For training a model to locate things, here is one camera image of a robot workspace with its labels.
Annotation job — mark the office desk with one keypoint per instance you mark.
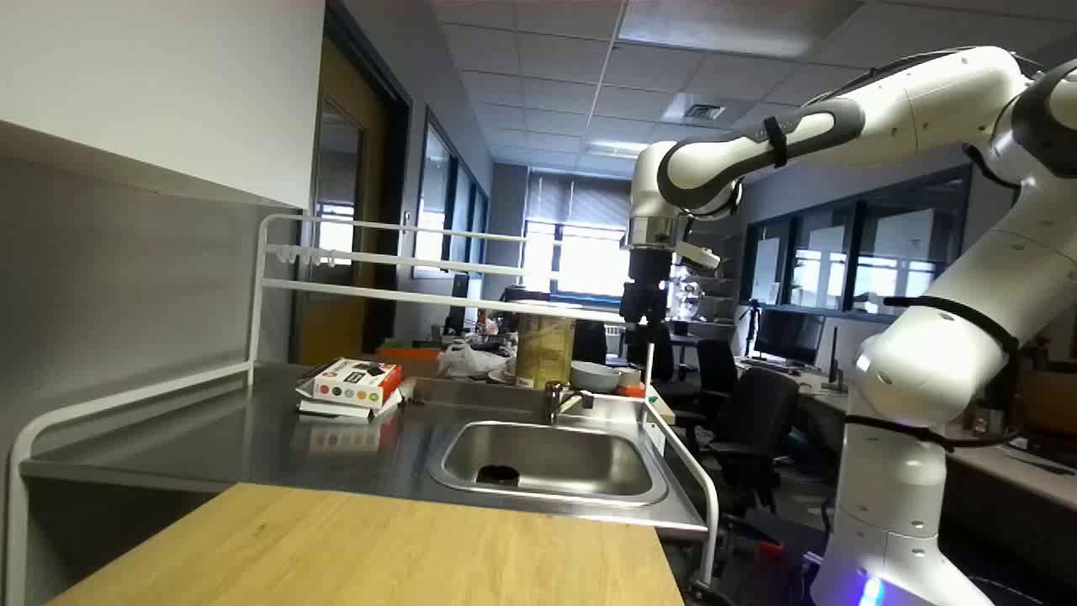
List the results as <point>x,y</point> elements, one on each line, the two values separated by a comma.
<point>1016,466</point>

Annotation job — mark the orange flat object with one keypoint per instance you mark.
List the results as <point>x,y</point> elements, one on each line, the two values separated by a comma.
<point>409,355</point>

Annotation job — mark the ceiling air vent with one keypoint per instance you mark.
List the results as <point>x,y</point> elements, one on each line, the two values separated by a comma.
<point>698,110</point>

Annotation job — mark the colourful cardboard box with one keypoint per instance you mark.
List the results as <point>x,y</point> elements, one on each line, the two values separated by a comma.
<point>360,382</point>

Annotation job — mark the black office chair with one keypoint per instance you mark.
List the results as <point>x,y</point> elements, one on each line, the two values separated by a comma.
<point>753,422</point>

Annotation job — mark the flat white book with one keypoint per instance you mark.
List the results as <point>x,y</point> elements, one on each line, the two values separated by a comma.
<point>338,409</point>

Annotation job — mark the brown wooden door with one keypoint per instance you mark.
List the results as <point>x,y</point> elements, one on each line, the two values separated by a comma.
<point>338,204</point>

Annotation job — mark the computer monitor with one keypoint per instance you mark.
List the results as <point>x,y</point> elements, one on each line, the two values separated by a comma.
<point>793,334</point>

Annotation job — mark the yellowish cylinder container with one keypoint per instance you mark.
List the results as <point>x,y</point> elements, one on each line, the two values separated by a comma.
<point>546,351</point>

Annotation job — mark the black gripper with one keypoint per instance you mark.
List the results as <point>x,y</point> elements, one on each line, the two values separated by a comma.
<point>647,288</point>

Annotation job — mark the white crumpled object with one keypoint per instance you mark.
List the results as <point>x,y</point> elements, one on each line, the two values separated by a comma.
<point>474,362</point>

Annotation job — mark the ceiling light panel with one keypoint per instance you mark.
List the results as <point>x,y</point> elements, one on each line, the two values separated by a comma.
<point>620,148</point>
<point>730,24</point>

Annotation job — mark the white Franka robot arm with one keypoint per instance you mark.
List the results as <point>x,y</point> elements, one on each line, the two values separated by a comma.
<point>931,114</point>

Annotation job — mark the white metal rail frame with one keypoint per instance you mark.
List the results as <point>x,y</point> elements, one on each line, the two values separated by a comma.
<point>393,290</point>

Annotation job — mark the stainless steel sink counter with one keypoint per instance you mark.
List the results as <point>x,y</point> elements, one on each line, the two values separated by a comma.
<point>280,444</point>

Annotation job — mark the shiny metal ladle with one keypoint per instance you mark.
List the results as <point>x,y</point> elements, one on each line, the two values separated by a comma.
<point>565,402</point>

